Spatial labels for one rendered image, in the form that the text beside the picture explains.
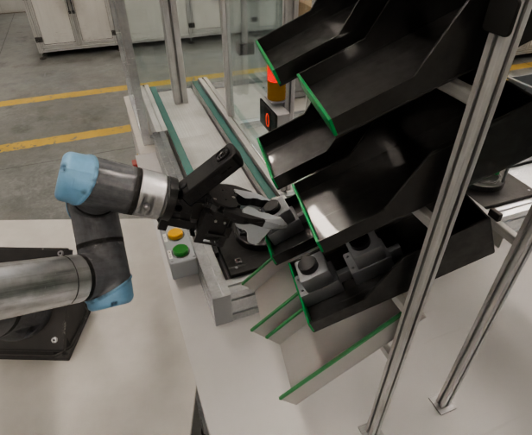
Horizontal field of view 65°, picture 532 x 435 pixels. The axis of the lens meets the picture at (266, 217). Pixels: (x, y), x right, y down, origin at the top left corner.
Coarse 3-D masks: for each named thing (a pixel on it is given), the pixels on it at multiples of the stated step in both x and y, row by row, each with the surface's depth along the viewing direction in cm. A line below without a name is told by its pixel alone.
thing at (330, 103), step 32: (416, 0) 48; (448, 0) 49; (480, 0) 37; (384, 32) 50; (416, 32) 50; (448, 32) 38; (480, 32) 38; (320, 64) 51; (352, 64) 51; (384, 64) 48; (416, 64) 45; (448, 64) 40; (320, 96) 49; (352, 96) 46; (384, 96) 41; (416, 96) 41; (352, 128) 42
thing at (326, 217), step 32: (448, 96) 57; (512, 96) 49; (384, 128) 58; (416, 128) 59; (448, 128) 58; (512, 128) 46; (352, 160) 60; (384, 160) 59; (416, 160) 56; (448, 160) 47; (480, 160) 48; (512, 160) 49; (320, 192) 60; (352, 192) 57; (384, 192) 55; (416, 192) 49; (320, 224) 56; (352, 224) 50; (384, 224) 51
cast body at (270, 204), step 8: (272, 200) 74; (280, 200) 75; (264, 208) 74; (272, 208) 73; (280, 208) 73; (288, 208) 73; (280, 216) 73; (288, 216) 73; (296, 216) 75; (304, 216) 76; (288, 224) 74; (296, 224) 75; (272, 232) 75; (280, 232) 75; (288, 232) 75; (296, 232) 76; (272, 240) 75; (280, 240) 76
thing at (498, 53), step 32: (512, 32) 36; (480, 64) 39; (480, 96) 39; (480, 128) 41; (448, 192) 46; (448, 224) 50; (512, 256) 62; (416, 288) 56; (416, 320) 60; (480, 320) 71; (384, 384) 72; (448, 384) 83; (384, 416) 77
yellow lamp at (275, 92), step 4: (268, 80) 109; (268, 84) 109; (272, 84) 108; (276, 84) 108; (268, 88) 110; (272, 88) 109; (276, 88) 109; (280, 88) 109; (284, 88) 110; (268, 92) 111; (272, 92) 110; (276, 92) 109; (280, 92) 109; (284, 92) 110; (268, 96) 111; (272, 96) 110; (276, 96) 110; (280, 96) 110; (284, 96) 111; (272, 100) 111; (276, 100) 111; (280, 100) 111
